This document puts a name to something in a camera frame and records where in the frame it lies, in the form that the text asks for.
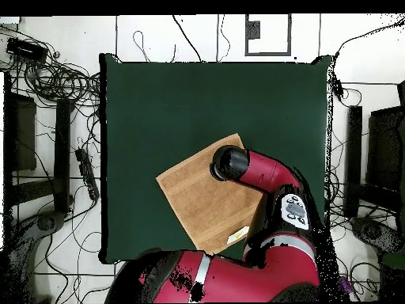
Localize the tangled black cable coil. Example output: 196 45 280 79
0 25 102 108

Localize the small grey square plate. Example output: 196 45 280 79
246 20 261 40

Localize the black rectangular box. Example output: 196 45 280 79
5 36 49 63

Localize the dark flat panel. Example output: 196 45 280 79
13 93 37 172
366 105 405 191

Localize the black cable tangle with plug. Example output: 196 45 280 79
325 78 365 229

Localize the purple object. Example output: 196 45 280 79
339 275 354 294

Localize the grey rectangular floor frame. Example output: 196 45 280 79
244 13 292 57

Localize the tan terry towel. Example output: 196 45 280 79
155 132 265 256

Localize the black power strip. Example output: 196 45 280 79
74 147 100 201

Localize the dark green table cloth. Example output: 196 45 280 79
99 52 333 266

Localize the green object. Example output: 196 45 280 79
380 251 405 270

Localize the grey stand foot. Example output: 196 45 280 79
349 216 403 254
6 210 67 303

